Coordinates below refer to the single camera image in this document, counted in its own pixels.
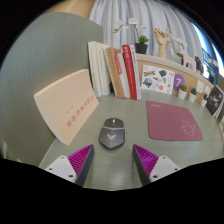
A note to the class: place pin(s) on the wooden hand model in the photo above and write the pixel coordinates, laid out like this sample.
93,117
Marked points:
161,41

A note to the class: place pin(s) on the black wooden horse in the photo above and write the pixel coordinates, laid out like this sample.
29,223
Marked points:
198,64

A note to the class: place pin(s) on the window with dark frame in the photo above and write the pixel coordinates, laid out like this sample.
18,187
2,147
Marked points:
204,41

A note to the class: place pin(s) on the wooden artist mannequin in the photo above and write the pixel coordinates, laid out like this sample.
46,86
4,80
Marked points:
171,40

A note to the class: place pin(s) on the dark grey computer mouse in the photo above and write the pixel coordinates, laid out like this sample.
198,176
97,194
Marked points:
112,135

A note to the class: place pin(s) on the purple round number sign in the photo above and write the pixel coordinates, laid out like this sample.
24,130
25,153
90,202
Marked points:
179,82

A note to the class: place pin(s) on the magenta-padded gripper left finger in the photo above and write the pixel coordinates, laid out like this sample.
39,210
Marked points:
63,166

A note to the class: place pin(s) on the black cover book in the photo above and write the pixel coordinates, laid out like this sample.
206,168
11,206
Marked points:
214,100

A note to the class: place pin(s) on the white sticker sheet poster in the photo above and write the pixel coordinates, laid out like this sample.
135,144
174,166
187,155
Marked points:
157,80

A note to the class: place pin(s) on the white wall socket plate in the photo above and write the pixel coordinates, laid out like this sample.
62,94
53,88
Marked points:
200,86
208,90

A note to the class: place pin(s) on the white orchid in black pot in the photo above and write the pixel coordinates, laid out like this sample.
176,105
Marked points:
141,48
181,42
211,78

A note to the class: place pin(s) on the brown cover book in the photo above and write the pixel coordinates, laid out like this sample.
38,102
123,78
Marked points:
113,70

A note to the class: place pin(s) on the pink wooden horse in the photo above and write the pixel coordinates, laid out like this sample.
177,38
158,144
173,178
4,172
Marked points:
188,60

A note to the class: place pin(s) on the thin white book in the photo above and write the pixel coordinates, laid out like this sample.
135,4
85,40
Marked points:
124,78

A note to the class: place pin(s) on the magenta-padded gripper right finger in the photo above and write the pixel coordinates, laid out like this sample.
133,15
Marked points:
163,166

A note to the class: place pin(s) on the beige paperback book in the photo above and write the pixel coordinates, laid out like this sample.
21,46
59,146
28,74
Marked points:
65,106

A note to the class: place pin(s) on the white grey curtain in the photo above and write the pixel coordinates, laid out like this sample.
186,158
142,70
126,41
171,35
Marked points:
146,16

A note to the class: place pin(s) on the maroon mouse pad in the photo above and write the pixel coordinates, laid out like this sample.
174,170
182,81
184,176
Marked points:
170,120

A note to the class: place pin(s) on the white books stack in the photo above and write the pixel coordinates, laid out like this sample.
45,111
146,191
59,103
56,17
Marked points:
96,66

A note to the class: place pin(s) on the red spine book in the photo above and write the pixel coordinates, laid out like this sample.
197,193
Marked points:
129,71

